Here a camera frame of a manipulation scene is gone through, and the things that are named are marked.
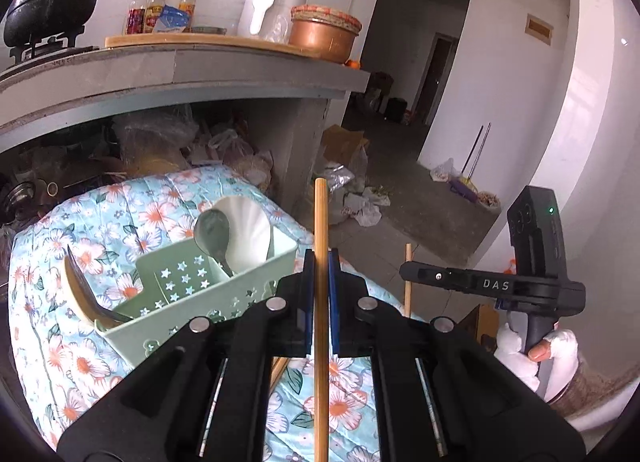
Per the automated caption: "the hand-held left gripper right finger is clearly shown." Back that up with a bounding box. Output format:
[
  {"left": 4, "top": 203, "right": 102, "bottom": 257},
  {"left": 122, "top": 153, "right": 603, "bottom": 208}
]
[{"left": 327, "top": 248, "right": 587, "bottom": 462}]

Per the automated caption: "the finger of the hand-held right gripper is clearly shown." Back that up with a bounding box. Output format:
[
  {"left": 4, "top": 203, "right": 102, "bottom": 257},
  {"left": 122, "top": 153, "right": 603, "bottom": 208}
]
[{"left": 398, "top": 260, "right": 502, "bottom": 299}]

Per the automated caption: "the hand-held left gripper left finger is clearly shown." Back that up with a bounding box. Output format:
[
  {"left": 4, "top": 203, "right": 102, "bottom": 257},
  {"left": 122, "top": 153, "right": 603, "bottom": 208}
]
[{"left": 56, "top": 248, "right": 316, "bottom": 462}]

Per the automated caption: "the tan bamboo chopstick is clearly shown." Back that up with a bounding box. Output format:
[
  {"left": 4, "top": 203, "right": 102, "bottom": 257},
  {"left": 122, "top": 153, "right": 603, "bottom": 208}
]
[
  {"left": 403, "top": 243, "right": 414, "bottom": 319},
  {"left": 313, "top": 178, "right": 330, "bottom": 462}
]

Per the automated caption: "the green plastic utensil holder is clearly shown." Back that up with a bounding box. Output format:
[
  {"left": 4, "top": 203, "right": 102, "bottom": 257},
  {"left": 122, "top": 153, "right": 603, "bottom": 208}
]
[{"left": 93, "top": 199, "right": 300, "bottom": 374}]

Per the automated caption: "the person's right forearm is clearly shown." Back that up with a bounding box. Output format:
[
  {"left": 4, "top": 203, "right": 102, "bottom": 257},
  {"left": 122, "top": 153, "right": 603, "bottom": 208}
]
[{"left": 545, "top": 357, "right": 634, "bottom": 424}]

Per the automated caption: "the person's right hand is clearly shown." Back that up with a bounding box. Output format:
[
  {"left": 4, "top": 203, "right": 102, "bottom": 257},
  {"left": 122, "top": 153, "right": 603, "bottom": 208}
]
[{"left": 494, "top": 322, "right": 581, "bottom": 404}]

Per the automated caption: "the purple dustpan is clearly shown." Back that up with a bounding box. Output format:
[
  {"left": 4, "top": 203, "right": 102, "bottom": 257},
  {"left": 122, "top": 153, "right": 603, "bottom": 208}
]
[{"left": 449, "top": 176, "right": 482, "bottom": 203}]

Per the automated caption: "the crumpled white plastic bag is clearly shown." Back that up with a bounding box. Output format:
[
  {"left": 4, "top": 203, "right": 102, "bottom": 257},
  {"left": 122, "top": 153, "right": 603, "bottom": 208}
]
[{"left": 342, "top": 191, "right": 384, "bottom": 229}]

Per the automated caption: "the broom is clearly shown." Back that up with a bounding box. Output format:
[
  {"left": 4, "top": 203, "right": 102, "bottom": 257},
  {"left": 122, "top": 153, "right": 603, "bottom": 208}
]
[{"left": 462, "top": 122, "right": 494, "bottom": 179}]

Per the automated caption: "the small plastic bag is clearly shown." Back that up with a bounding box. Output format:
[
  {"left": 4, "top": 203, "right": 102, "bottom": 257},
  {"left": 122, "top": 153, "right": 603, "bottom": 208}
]
[{"left": 429, "top": 157, "right": 461, "bottom": 183}]

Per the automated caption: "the silver green plastic bag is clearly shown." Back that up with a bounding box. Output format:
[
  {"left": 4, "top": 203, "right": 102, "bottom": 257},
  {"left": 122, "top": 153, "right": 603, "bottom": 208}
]
[{"left": 320, "top": 164, "right": 357, "bottom": 193}]

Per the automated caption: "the bag of soybeans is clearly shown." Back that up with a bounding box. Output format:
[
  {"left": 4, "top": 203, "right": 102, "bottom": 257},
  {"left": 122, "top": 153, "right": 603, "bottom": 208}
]
[{"left": 239, "top": 151, "right": 275, "bottom": 191}]

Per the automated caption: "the cardboard box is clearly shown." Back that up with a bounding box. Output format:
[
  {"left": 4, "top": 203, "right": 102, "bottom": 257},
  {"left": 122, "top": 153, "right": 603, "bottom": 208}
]
[{"left": 319, "top": 124, "right": 371, "bottom": 169}]

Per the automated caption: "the black bin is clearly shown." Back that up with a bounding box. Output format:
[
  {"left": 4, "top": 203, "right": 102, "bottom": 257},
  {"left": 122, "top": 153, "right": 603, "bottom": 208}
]
[{"left": 384, "top": 97, "right": 409, "bottom": 124}]

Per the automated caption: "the dark spatula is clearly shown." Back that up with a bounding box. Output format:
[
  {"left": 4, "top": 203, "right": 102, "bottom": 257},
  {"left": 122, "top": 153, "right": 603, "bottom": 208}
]
[{"left": 60, "top": 243, "right": 134, "bottom": 331}]

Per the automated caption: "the clear plastic bag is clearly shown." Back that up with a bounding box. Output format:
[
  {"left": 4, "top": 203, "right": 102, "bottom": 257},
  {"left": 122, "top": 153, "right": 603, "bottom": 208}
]
[{"left": 112, "top": 106, "right": 201, "bottom": 169}]

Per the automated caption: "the floral blanket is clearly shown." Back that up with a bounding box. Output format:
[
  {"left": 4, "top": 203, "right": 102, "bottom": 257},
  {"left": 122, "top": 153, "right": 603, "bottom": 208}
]
[{"left": 7, "top": 165, "right": 432, "bottom": 462}]

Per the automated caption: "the grey concrete counter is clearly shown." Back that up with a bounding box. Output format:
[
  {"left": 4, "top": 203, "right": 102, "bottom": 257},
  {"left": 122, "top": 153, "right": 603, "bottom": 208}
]
[{"left": 0, "top": 44, "right": 372, "bottom": 223}]

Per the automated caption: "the copper basin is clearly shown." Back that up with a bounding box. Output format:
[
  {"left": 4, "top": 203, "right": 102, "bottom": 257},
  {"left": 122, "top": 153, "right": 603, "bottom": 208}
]
[{"left": 288, "top": 16, "right": 360, "bottom": 64}]

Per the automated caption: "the clear drinking glass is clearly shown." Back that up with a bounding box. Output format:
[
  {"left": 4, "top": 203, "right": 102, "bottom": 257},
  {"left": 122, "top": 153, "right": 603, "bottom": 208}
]
[{"left": 262, "top": 11, "right": 294, "bottom": 43}]

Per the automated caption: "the wooden cutting board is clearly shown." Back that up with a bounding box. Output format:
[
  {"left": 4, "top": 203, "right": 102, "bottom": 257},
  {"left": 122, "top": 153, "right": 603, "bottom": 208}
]
[{"left": 103, "top": 32, "right": 347, "bottom": 62}]

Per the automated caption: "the woven bamboo tray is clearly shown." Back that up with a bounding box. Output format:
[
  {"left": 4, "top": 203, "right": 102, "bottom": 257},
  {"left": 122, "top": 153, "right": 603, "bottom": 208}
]
[{"left": 289, "top": 4, "right": 363, "bottom": 33}]

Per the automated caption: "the white kitchen appliance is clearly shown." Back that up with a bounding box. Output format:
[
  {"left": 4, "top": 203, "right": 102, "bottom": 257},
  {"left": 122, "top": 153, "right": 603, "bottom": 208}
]
[{"left": 235, "top": 0, "right": 311, "bottom": 40}]

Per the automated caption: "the blue packet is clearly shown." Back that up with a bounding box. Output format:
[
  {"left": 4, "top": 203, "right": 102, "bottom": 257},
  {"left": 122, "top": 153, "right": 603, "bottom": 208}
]
[{"left": 152, "top": 4, "right": 192, "bottom": 34}]

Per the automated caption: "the red cap sauce bottle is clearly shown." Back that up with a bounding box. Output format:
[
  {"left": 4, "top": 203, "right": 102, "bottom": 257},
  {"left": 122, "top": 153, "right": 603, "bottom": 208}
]
[{"left": 178, "top": 0, "right": 199, "bottom": 33}]

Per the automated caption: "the yellow label sauce bottle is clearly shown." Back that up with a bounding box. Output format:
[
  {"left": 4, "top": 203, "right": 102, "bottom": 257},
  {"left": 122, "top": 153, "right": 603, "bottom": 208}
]
[{"left": 144, "top": 0, "right": 169, "bottom": 34}]

